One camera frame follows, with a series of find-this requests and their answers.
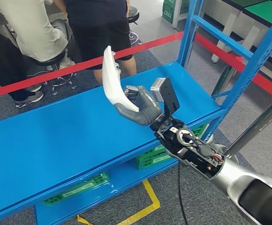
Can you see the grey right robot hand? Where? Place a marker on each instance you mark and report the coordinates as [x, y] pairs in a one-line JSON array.
[[145, 108]]

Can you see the white curved plastic part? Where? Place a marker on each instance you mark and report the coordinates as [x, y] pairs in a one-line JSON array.
[[112, 84]]

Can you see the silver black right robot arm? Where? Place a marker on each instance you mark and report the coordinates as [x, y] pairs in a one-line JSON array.
[[232, 180]]

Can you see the white round shelf foot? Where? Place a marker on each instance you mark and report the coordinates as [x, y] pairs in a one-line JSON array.
[[209, 139]]

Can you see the blue metal shelf rack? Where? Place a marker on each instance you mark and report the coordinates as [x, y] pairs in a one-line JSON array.
[[56, 146]]

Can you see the green top workbench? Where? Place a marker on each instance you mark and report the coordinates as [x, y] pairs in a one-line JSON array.
[[264, 11]]

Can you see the green plastic crate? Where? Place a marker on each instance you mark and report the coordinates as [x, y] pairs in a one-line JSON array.
[[145, 163], [199, 130], [98, 179]]

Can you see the black round stool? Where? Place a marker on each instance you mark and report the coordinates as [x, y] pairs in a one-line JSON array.
[[133, 14]]

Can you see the person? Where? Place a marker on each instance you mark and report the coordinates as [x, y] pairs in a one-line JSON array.
[[96, 31], [0, 62], [30, 28]]

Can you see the stacked green crates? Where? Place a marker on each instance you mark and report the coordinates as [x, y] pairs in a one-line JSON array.
[[171, 11]]

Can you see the red barrier belt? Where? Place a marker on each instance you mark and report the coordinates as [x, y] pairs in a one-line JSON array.
[[56, 73], [236, 62]]

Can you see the black stool chrome base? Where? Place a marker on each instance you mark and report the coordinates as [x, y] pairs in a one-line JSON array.
[[51, 60]]

